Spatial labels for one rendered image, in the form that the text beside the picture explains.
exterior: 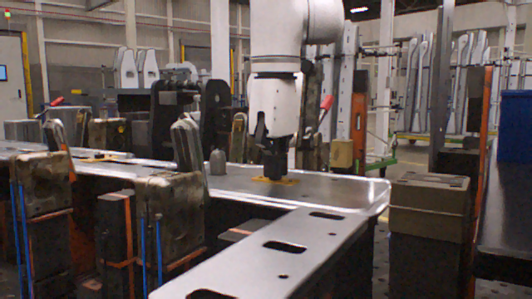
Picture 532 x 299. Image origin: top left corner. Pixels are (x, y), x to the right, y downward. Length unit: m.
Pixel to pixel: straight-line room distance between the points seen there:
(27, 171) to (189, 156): 0.34
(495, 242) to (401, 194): 0.11
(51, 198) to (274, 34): 0.51
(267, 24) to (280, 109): 0.14
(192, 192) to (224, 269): 0.22
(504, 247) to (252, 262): 0.22
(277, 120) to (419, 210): 0.29
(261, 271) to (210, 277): 0.05
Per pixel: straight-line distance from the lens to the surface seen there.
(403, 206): 0.47
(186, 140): 0.58
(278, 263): 0.39
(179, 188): 0.56
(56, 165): 0.86
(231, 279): 0.36
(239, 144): 0.92
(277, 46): 0.67
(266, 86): 0.66
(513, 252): 0.39
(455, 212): 0.47
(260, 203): 0.60
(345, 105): 5.26
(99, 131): 1.20
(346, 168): 0.78
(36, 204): 0.85
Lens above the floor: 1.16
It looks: 9 degrees down
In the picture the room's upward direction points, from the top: straight up
